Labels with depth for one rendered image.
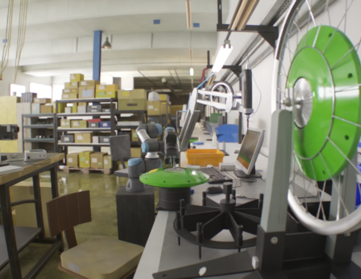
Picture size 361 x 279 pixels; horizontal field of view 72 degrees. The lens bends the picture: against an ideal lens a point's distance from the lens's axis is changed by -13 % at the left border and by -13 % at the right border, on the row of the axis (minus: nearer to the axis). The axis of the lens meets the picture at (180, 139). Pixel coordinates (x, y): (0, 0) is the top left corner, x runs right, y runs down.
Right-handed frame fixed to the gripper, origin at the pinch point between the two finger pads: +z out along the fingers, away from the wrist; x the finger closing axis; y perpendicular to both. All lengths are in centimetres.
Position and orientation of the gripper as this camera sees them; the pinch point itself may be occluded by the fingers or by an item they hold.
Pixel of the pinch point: (172, 166)
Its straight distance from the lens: 142.6
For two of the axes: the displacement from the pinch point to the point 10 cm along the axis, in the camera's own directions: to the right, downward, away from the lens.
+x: -10.0, 0.1, -0.8
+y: -0.5, 7.7, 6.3
